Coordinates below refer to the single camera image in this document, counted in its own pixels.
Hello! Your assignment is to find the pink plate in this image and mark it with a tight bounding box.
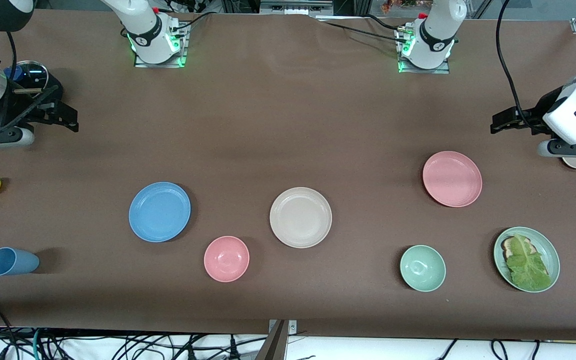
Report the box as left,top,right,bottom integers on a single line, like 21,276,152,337
422,151,483,208

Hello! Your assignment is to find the blue plate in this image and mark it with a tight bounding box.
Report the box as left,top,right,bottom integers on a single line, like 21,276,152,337
128,181,192,243

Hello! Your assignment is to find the glass lid blue knob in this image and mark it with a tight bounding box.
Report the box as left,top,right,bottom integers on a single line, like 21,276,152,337
5,60,49,96

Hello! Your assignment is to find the toasted bread slice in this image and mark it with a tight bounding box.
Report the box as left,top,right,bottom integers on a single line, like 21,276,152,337
501,236,534,261

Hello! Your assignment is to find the green plate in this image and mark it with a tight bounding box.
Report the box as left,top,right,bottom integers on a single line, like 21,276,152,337
493,226,561,293

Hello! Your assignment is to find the blue cup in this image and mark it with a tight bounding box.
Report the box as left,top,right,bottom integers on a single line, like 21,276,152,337
0,247,40,277

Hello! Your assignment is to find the green lettuce leaf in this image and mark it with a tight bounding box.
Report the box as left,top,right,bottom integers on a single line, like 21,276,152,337
505,233,553,292

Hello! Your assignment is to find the orange flower decoration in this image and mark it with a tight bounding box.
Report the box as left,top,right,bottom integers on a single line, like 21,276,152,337
380,0,434,14

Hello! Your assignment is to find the small green bowl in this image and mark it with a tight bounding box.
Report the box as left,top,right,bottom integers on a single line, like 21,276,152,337
400,244,447,292

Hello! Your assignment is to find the small pink bowl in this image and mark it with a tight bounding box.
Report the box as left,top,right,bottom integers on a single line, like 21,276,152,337
203,235,250,283

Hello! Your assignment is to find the beige plate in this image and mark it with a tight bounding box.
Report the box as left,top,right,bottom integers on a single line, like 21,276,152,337
269,187,333,249

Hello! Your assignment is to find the black saucepan blue handle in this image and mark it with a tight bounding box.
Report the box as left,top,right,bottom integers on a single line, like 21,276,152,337
3,60,65,116

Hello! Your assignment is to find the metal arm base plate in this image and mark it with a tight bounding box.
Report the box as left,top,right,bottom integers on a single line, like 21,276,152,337
397,25,451,75
133,20,189,68

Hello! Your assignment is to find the black base cable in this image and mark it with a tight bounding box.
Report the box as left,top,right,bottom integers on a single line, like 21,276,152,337
315,14,409,45
170,11,220,37

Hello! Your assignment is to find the green cable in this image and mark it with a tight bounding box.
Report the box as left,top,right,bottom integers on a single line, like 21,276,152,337
31,327,45,360

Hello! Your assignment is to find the aluminium frame bar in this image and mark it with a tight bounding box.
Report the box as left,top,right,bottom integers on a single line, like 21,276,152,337
259,0,335,16

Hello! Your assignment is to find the grey table edge bracket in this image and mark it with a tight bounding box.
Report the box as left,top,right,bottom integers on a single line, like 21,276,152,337
267,319,299,360

